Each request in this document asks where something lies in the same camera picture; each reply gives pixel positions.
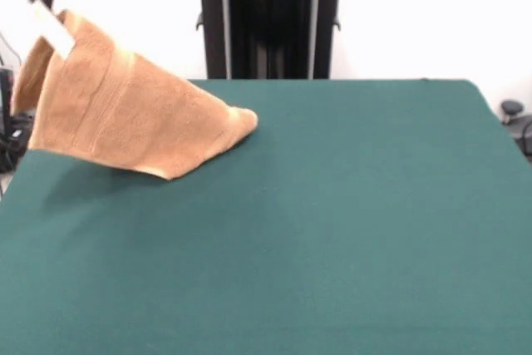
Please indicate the black power strip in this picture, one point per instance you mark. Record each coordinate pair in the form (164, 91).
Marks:
(21, 126)

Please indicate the black chair caster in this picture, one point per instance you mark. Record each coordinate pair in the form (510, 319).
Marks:
(512, 107)

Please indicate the black chair base leg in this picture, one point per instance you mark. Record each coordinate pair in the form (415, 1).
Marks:
(524, 130)

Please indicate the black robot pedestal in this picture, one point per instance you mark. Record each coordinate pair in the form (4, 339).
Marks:
(270, 18)

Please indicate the tan terry towel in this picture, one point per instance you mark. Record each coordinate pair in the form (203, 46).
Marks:
(124, 114)

